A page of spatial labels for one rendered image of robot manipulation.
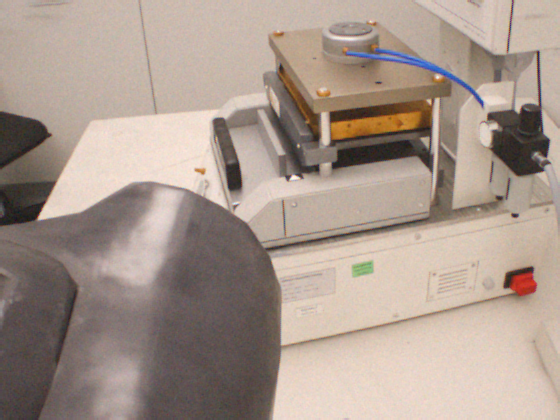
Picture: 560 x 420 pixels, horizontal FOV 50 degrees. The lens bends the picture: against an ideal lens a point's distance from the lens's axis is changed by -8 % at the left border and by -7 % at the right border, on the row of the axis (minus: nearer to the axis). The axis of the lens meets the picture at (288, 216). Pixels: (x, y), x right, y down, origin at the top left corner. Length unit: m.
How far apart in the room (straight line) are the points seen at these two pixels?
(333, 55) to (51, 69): 1.89
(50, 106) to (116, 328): 2.52
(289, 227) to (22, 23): 1.96
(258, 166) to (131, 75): 1.70
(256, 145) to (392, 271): 0.27
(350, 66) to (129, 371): 0.70
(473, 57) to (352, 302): 0.38
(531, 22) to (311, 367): 0.54
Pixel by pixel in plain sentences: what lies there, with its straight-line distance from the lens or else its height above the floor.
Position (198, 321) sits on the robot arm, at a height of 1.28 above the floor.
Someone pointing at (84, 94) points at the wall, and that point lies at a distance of 2.64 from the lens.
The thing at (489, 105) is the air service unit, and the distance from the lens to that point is 0.80.
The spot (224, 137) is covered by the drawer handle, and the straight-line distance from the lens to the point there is 0.90.
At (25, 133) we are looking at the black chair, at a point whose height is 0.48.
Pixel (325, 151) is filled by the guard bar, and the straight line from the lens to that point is 0.79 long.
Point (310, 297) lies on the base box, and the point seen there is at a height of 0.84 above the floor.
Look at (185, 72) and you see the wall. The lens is 2.52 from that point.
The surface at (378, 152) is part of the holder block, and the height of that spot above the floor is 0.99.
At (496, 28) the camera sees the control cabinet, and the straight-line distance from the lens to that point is 0.78.
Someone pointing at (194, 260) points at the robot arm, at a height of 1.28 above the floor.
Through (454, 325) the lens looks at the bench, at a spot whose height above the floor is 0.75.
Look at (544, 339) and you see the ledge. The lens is 0.93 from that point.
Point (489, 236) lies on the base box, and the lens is 0.92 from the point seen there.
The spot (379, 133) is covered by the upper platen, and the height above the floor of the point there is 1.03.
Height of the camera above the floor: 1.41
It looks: 34 degrees down
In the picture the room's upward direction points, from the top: 4 degrees counter-clockwise
